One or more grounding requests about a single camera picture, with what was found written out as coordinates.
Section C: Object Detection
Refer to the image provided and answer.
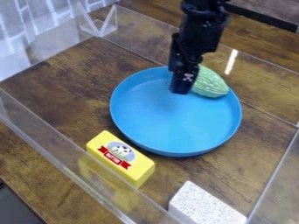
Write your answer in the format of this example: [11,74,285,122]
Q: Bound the yellow butter block toy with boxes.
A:
[86,130,155,188]

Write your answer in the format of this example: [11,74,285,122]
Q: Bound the green bitter gourd toy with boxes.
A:
[191,66,230,98]

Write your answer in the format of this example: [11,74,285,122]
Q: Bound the blue round tray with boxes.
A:
[110,66,242,158]

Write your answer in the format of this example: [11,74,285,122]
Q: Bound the clear acrylic enclosure wall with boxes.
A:
[0,0,299,224]

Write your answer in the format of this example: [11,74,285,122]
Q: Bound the clear acrylic corner bracket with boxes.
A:
[77,3,118,38]

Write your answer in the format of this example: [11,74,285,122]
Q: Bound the white sheer curtain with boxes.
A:
[0,0,119,82]

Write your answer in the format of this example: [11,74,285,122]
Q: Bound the black baseboard strip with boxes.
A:
[226,3,299,33]

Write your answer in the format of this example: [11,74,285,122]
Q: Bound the white speckled foam block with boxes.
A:
[169,181,247,224]

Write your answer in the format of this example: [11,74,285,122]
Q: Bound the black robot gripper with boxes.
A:
[169,0,230,95]

